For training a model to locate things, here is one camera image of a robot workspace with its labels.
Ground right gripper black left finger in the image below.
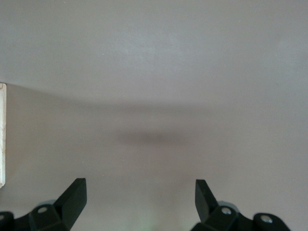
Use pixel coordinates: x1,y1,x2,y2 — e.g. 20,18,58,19
14,178,88,231

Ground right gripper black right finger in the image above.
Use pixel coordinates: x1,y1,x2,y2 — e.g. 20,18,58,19
192,179,254,231

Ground white flat board edge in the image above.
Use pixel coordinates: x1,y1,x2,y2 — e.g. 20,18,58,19
0,82,7,187

